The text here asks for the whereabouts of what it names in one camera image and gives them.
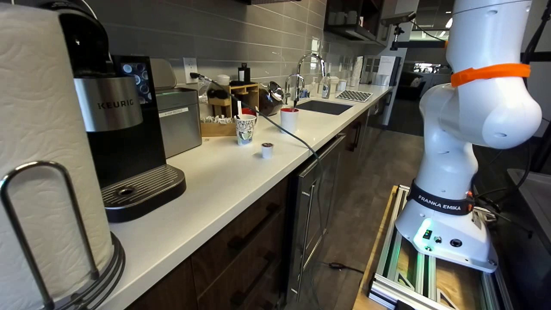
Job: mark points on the white paper towel roll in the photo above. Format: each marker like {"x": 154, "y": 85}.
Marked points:
{"x": 41, "y": 104}

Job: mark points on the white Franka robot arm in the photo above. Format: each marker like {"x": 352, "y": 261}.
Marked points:
{"x": 454, "y": 144}

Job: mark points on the loose coffee pod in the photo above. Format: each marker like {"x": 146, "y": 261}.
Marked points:
{"x": 268, "y": 151}

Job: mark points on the white patterned cup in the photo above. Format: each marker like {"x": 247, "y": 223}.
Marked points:
{"x": 247, "y": 132}

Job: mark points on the small wooden condiment tray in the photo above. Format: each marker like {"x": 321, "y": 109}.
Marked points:
{"x": 218, "y": 128}

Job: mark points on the dark kitchen sink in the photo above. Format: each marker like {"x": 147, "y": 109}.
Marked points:
{"x": 325, "y": 108}

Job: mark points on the wooden countertop organizer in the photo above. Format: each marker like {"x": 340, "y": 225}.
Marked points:
{"x": 230, "y": 102}

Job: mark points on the black container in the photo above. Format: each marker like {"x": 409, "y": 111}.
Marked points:
{"x": 244, "y": 75}

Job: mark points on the chrome faucet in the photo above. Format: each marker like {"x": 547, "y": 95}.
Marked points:
{"x": 313, "y": 71}

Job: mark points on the small white jar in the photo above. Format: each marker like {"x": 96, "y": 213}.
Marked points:
{"x": 223, "y": 80}

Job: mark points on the dark base cabinets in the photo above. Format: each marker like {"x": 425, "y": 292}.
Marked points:
{"x": 242, "y": 247}

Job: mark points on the grey dish drying mat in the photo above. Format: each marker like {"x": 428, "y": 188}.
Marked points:
{"x": 354, "y": 95}

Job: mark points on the black Keurig coffee machine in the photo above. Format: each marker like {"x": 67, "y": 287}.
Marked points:
{"x": 127, "y": 156}

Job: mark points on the black workbench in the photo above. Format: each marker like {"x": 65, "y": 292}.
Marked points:
{"x": 531, "y": 242}

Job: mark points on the white wall outlet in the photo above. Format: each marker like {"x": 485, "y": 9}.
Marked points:
{"x": 190, "y": 66}

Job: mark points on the dark wall shelf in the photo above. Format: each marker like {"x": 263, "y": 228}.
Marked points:
{"x": 351, "y": 23}

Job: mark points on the aluminum robot mounting frame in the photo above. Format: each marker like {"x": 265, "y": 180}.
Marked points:
{"x": 402, "y": 276}

